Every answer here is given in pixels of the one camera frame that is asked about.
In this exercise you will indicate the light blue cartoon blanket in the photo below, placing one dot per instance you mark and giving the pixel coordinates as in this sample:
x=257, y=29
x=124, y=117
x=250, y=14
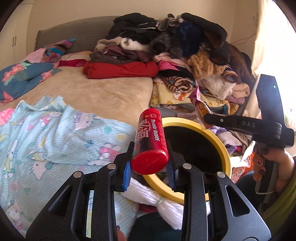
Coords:
x=42, y=145

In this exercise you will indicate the pink orange cartoon blanket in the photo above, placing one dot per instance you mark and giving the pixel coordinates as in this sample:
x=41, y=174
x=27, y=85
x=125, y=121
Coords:
x=5, y=115

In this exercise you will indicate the grey padded headboard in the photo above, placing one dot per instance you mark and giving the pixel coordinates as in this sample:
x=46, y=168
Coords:
x=86, y=33

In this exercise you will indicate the right hand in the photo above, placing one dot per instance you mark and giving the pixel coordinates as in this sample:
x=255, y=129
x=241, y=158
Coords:
x=286, y=166

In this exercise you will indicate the red folded garment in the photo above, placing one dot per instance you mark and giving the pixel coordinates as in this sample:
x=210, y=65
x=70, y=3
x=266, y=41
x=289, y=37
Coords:
x=97, y=70

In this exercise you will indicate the blue floral quilt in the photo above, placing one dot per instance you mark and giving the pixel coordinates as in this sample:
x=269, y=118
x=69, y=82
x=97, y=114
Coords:
x=18, y=79

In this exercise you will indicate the striped purple garment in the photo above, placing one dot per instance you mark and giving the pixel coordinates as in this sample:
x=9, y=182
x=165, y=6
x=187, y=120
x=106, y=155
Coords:
x=53, y=53

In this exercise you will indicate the pile of mixed clothes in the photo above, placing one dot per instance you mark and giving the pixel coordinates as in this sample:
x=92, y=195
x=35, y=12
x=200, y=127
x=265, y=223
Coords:
x=189, y=51

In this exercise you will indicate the lilac knitted sweater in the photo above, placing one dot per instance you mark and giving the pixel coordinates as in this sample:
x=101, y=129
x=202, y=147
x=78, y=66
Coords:
x=235, y=142

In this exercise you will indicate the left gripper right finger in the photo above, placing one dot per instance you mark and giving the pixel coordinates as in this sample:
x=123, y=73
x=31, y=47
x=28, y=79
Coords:
x=214, y=207

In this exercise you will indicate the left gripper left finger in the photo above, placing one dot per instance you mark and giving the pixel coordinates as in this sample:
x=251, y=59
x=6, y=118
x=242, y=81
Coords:
x=83, y=207

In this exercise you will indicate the yellow rimmed black trash bin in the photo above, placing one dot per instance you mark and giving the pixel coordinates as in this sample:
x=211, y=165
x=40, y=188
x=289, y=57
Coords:
x=199, y=147

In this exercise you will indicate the snack wrapper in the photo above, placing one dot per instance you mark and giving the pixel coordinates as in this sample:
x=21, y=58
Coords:
x=201, y=108

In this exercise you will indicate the red cylindrical candy can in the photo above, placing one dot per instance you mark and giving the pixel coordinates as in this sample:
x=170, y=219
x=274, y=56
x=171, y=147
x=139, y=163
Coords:
x=150, y=154

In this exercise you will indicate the left hand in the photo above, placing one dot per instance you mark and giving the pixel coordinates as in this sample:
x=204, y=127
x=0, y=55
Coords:
x=120, y=235

